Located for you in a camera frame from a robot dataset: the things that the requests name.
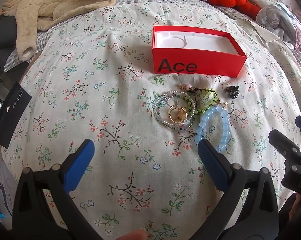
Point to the orange plush pumpkin toy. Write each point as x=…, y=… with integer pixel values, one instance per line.
x=244, y=6

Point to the dark chair beside bed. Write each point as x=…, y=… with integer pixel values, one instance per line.
x=11, y=71

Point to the right human hand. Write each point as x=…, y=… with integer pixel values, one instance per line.
x=296, y=206

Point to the crumpled grey patterned clothing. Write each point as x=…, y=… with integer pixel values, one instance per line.
x=277, y=18

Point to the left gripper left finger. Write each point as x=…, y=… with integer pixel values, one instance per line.
x=76, y=164

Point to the floral white duvet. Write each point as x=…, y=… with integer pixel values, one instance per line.
x=94, y=80

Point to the grey checked bed sheet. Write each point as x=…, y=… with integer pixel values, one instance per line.
x=43, y=36

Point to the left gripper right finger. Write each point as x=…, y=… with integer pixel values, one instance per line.
x=216, y=165

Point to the red Ace cardboard box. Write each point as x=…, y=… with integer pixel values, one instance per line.
x=178, y=49

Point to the black hair claw clip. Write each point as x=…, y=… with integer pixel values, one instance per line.
x=233, y=91

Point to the left human hand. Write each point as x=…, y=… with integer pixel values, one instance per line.
x=139, y=234

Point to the gold ring green stone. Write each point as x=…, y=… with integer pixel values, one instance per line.
x=177, y=114

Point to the black printed paper box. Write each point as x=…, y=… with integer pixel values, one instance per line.
x=11, y=111

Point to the beige fleece jacket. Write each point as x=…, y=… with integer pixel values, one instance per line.
x=34, y=15

